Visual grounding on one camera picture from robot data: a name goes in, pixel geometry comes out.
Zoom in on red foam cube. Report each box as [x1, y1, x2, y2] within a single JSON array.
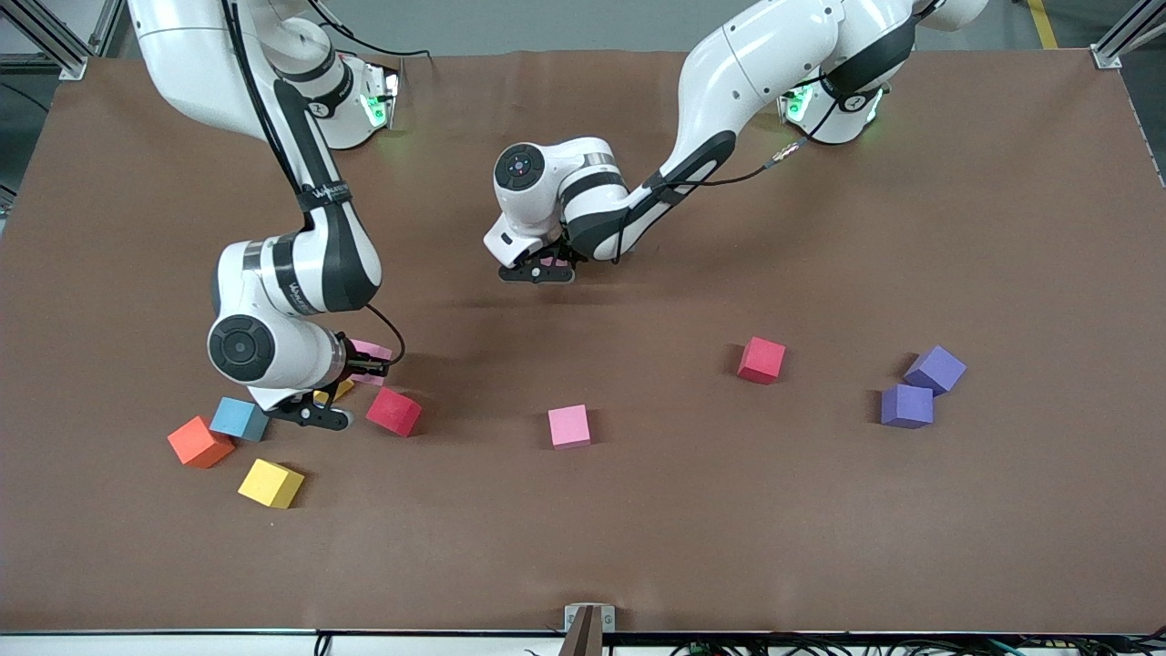
[[737, 336, 787, 385], [366, 388, 424, 438]]

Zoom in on blue foam cube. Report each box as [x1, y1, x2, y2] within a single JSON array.
[[210, 397, 271, 443]]

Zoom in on orange foam cube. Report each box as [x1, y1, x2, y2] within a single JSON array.
[[167, 415, 236, 470]]

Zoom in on brown table mat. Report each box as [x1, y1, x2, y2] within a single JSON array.
[[0, 46, 1166, 636]]

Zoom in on purple foam cube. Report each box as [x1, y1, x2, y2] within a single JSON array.
[[880, 384, 936, 430], [904, 344, 968, 396]]

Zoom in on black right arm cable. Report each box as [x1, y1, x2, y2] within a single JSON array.
[[364, 305, 407, 367]]

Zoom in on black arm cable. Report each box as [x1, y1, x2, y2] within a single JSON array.
[[615, 87, 898, 265], [364, 305, 407, 367]]

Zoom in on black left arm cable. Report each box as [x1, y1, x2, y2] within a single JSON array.
[[615, 87, 898, 265]]

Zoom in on black right base cable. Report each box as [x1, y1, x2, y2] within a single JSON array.
[[310, 0, 435, 61]]

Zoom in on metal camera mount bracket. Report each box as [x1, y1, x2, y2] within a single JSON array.
[[564, 603, 617, 656]]

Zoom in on aluminium frame post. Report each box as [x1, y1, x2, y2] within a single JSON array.
[[1091, 0, 1166, 70], [0, 0, 124, 81]]

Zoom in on tangled black cables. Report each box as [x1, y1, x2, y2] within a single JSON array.
[[524, 635, 1166, 656]]

